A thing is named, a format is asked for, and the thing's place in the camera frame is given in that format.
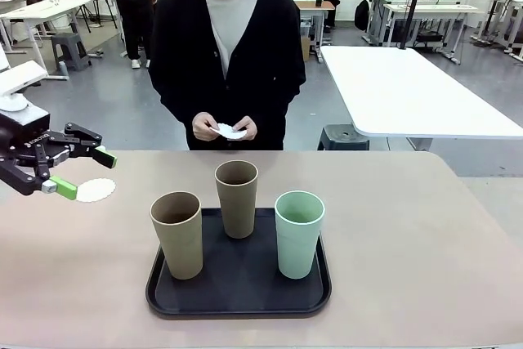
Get light tan cup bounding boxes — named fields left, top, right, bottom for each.
left=150, top=191, right=204, bottom=281

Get olive brown cup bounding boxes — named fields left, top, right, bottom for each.
left=214, top=160, right=260, bottom=239

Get person right forearm black sleeve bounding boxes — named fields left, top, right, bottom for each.
left=149, top=70, right=205, bottom=129

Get dark grey plastic stool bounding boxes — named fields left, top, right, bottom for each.
left=317, top=123, right=371, bottom=152

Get black backpack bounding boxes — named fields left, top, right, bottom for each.
left=353, top=0, right=371, bottom=32

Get person left hand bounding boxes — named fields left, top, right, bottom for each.
left=230, top=115, right=259, bottom=141

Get person right hand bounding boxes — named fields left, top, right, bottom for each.
left=191, top=111, right=224, bottom=141

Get grey step stool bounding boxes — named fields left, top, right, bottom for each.
left=50, top=32, right=92, bottom=72

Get person in black cardigan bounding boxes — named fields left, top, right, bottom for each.
left=148, top=0, right=307, bottom=152

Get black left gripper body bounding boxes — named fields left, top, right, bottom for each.
left=0, top=106, right=51, bottom=162

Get brown topped table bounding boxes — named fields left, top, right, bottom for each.
left=293, top=0, right=336, bottom=64

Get person left forearm black sleeve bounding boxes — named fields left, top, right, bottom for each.
left=253, top=70, right=306, bottom=129

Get large white table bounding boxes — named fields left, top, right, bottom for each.
left=320, top=45, right=523, bottom=154

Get black plastic tray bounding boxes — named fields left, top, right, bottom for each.
left=145, top=206, right=333, bottom=320

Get pale green cup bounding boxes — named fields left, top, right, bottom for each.
left=274, top=190, right=326, bottom=280

